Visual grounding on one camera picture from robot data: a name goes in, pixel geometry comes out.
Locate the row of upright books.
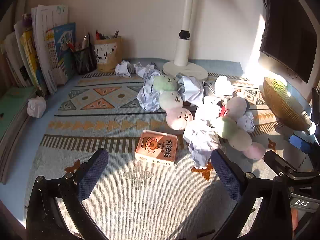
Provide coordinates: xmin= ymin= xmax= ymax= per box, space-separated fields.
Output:
xmin=31 ymin=4 xmax=69 ymax=94
xmin=0 ymin=20 xmax=33 ymax=88

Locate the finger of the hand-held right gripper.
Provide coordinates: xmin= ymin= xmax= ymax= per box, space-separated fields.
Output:
xmin=289 ymin=134 xmax=320 ymax=155
xmin=264 ymin=150 xmax=298 ymax=178

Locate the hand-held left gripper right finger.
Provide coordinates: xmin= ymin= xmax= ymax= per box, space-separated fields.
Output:
xmin=211 ymin=149 xmax=293 ymax=240

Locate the person's right hand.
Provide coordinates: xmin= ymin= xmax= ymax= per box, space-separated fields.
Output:
xmin=292 ymin=207 xmax=299 ymax=232

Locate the yellow book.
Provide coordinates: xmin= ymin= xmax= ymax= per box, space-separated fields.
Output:
xmin=20 ymin=29 xmax=48 ymax=95

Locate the patterned woven table mat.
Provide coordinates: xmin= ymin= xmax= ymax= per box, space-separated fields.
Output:
xmin=5 ymin=58 xmax=317 ymax=240

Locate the pale pink round plush toy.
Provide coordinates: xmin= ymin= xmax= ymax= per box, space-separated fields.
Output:
xmin=226 ymin=95 xmax=250 ymax=119

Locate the stack of green books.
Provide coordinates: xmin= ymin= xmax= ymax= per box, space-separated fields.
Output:
xmin=0 ymin=86 xmax=38 ymax=184

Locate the black monitor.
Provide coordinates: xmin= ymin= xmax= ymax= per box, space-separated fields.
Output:
xmin=259 ymin=0 xmax=318 ymax=84

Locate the white desk lamp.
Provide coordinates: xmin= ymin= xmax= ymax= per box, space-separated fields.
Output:
xmin=163 ymin=0 xmax=208 ymax=82

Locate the black upright stand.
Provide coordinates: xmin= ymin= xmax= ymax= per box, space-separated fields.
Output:
xmin=311 ymin=87 xmax=320 ymax=128

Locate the brown paper pen holder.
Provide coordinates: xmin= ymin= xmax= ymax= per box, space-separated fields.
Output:
xmin=94 ymin=36 xmax=122 ymax=73

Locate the black mesh pen holder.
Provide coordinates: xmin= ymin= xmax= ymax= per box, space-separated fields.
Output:
xmin=72 ymin=47 xmax=97 ymax=75

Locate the three-ball dango plush toy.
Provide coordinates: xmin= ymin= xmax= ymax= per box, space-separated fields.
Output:
xmin=152 ymin=74 xmax=193 ymax=131
xmin=211 ymin=116 xmax=267 ymax=160

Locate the orange card box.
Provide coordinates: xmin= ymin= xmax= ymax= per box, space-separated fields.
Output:
xmin=134 ymin=129 xmax=178 ymax=167

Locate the bunch of pens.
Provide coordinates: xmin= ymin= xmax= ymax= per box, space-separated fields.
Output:
xmin=65 ymin=32 xmax=93 ymax=53
xmin=95 ymin=29 xmax=119 ymax=40

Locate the gold ribbed bowl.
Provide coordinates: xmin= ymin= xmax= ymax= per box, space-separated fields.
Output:
xmin=263 ymin=77 xmax=313 ymax=130

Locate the blue illustrated book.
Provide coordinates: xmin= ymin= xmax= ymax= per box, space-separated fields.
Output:
xmin=46 ymin=22 xmax=76 ymax=85

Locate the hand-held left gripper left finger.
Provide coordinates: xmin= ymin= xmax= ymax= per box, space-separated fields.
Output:
xmin=26 ymin=148 xmax=109 ymax=240

